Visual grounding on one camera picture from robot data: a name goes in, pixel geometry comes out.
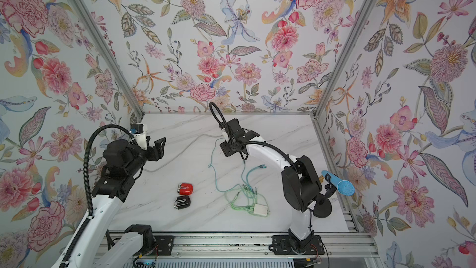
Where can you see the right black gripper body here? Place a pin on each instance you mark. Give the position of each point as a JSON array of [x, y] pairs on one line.
[[230, 147]]

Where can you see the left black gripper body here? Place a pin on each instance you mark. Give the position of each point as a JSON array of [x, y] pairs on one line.
[[152, 151]]

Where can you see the white power strip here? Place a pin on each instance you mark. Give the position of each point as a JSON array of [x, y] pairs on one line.
[[202, 136]]

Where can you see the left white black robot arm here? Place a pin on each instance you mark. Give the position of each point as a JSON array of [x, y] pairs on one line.
[[82, 249]]

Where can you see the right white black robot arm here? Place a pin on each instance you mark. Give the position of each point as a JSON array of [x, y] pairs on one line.
[[300, 183]]

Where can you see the red electric shaver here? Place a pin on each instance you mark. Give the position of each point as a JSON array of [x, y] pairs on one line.
[[185, 189]]

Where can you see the black electric shaver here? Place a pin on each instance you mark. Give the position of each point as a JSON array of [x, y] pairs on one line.
[[182, 202]]

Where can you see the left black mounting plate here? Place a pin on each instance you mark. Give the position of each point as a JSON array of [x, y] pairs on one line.
[[141, 245]]

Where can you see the black mounting plate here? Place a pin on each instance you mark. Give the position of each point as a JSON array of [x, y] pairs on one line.
[[290, 245], [141, 245]]

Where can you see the blue microphone on stand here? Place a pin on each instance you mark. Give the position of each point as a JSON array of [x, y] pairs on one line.
[[323, 206]]

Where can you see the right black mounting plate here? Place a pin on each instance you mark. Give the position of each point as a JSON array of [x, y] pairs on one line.
[[290, 245]]

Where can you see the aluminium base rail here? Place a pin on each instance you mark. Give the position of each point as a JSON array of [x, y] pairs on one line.
[[182, 245]]

